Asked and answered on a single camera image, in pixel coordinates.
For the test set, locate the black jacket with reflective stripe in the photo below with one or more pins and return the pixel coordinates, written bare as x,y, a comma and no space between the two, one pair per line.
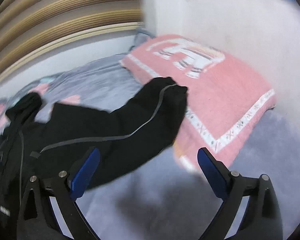
126,138

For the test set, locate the pink pillow with elephant print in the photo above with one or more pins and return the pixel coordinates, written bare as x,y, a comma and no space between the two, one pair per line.
226,98

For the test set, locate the grey pillow behind pink pillow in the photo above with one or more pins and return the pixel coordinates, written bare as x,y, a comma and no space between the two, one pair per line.
142,36

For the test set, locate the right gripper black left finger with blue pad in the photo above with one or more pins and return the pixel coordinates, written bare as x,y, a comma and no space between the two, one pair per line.
37,219

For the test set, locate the brown striped window blind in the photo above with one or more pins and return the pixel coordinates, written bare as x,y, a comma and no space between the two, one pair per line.
30,28

